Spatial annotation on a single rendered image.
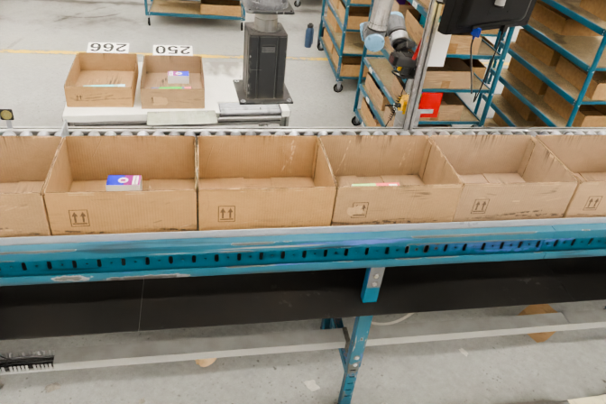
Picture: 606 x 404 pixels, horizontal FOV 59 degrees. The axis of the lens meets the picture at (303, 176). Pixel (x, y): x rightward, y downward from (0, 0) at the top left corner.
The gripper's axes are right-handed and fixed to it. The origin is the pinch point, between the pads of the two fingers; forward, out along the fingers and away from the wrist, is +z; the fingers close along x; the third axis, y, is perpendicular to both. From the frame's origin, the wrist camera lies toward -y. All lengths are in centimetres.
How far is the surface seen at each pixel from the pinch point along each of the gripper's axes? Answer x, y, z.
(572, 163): -41, -34, 63
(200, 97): 95, 16, 3
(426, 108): -7.8, 5.4, 14.5
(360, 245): 51, -48, 95
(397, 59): 11.7, -15.9, 2.9
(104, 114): 136, 18, 11
